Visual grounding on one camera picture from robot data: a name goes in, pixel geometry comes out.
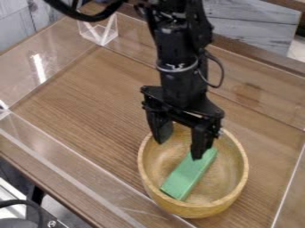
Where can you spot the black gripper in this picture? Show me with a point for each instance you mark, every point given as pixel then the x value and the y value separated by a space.
pixel 179 100

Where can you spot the green rectangular block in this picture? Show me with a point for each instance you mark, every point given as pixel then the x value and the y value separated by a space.
pixel 186 175

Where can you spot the brown wooden bowl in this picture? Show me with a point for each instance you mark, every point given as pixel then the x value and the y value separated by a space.
pixel 222 183

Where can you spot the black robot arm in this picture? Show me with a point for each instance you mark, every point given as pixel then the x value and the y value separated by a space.
pixel 181 32

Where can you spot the clear acrylic tray wall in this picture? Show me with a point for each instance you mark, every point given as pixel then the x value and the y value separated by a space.
pixel 87 189

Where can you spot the clear acrylic corner bracket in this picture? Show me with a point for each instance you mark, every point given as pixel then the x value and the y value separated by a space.
pixel 99 33

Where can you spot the black metal table bracket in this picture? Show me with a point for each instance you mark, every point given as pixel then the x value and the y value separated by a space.
pixel 37 214

